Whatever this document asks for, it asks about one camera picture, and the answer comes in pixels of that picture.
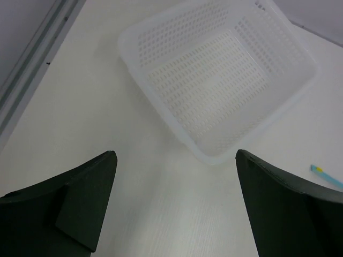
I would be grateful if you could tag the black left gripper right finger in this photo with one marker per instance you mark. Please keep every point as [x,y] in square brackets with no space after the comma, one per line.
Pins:
[289,215]

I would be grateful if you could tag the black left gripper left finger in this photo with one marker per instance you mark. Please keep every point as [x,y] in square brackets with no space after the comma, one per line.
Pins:
[61,216]

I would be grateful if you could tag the clear zip top bag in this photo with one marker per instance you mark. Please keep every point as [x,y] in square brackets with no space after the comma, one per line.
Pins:
[318,171]

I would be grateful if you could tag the white perforated plastic basket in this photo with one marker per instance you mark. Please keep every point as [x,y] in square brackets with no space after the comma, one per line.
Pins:
[218,72]

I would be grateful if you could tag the aluminium frame post left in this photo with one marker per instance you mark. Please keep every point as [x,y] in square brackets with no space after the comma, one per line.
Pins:
[31,32]

